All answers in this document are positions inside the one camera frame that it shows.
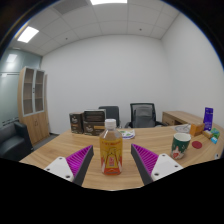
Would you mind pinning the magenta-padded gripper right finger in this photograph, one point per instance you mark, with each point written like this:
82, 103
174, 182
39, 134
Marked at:
163, 165

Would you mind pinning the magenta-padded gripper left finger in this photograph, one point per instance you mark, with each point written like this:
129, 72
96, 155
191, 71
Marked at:
60, 166

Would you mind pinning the orange drink bottle white cap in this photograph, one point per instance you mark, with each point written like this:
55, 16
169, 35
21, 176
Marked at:
111, 150

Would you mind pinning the green patterned mug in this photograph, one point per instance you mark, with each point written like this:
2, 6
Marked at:
180, 146

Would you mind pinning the flat round red coaster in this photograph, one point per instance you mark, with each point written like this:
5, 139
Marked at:
197, 145

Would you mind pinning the tall dark brown carton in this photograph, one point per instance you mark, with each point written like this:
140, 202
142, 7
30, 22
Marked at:
76, 123

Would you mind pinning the green and white leaflet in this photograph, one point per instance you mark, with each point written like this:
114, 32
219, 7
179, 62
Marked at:
128, 134

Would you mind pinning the wooden glass-door cabinet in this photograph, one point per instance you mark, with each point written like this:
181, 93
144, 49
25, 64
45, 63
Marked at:
35, 126

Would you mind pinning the orange-brown cardboard box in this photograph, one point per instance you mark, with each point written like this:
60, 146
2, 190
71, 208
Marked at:
196, 129

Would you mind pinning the wooden side desk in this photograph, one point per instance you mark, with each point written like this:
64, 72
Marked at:
176, 117

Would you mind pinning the black leather sofa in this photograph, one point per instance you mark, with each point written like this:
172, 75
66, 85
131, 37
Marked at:
13, 141

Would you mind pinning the tan flat packet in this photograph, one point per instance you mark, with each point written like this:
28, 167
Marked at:
207, 134

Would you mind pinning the black mesh office chair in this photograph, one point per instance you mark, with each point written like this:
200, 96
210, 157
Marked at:
143, 115

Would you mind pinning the small blue and white packet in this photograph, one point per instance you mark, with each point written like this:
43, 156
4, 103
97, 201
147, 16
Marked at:
214, 140

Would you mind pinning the flat dark brown carton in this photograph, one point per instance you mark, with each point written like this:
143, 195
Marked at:
94, 115

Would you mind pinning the purple standing pouch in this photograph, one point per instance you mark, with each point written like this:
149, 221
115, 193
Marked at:
208, 119

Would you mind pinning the dark grey padded office chair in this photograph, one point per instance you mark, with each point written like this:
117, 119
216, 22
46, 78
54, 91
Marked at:
111, 112

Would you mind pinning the small ceiling light panel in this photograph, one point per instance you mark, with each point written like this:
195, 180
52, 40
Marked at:
27, 34

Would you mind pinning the large ceiling light panel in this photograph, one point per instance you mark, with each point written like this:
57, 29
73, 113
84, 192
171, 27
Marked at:
108, 1

